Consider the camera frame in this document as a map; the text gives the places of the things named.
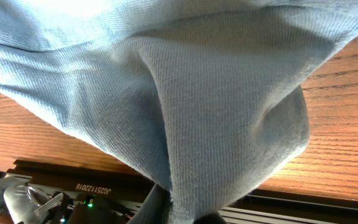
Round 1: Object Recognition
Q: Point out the light blue t-shirt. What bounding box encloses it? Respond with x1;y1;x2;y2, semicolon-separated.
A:
0;1;358;223

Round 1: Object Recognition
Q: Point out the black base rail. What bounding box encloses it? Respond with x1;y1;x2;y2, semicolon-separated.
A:
7;160;358;223

